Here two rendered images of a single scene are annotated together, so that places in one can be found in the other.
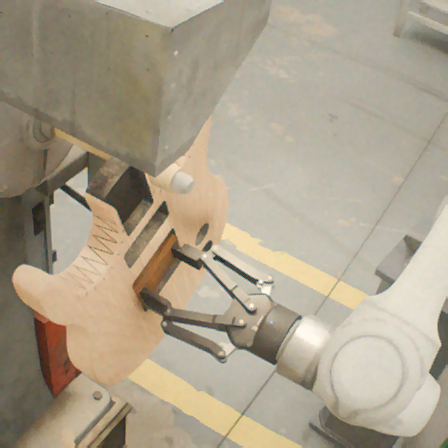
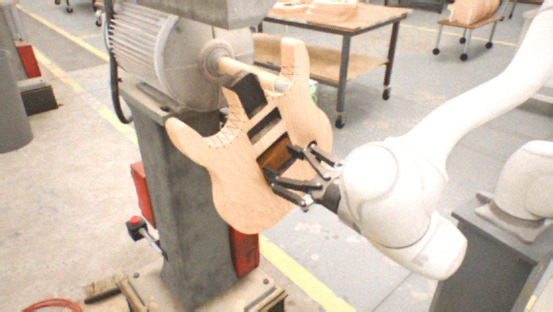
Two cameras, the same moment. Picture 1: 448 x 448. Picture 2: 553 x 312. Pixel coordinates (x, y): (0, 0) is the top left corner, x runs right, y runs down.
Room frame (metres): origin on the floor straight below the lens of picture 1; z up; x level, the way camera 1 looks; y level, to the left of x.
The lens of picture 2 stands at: (-0.01, -0.20, 1.50)
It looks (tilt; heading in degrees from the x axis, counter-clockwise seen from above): 31 degrees down; 24
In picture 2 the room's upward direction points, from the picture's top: straight up
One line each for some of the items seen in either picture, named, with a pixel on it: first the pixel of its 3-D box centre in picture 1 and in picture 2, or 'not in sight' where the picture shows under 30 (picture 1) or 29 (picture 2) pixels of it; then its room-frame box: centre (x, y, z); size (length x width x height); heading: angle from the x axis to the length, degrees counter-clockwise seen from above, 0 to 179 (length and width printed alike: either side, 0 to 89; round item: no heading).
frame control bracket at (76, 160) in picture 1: (75, 158); not in sight; (0.92, 0.28, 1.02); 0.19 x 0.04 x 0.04; 155
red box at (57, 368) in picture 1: (27, 315); (229, 223); (0.96, 0.42, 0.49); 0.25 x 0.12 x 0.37; 65
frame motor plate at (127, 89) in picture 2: not in sight; (171, 89); (0.81, 0.49, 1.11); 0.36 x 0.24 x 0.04; 65
